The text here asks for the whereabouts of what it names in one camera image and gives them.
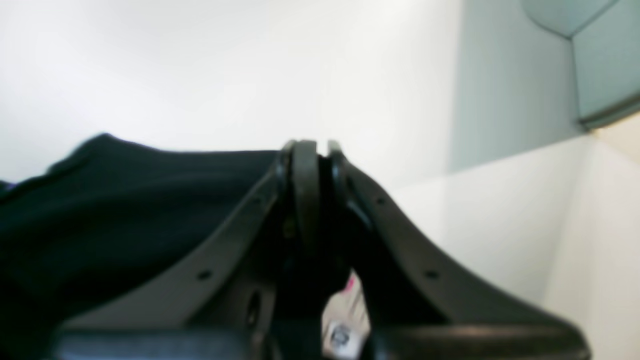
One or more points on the white garment label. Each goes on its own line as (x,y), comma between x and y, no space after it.
(345,322)

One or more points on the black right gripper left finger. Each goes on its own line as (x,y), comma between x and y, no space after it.
(217,303)

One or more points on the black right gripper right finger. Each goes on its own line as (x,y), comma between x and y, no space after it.
(424,305)

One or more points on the black T-shirt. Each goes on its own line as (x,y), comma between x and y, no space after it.
(107,218)

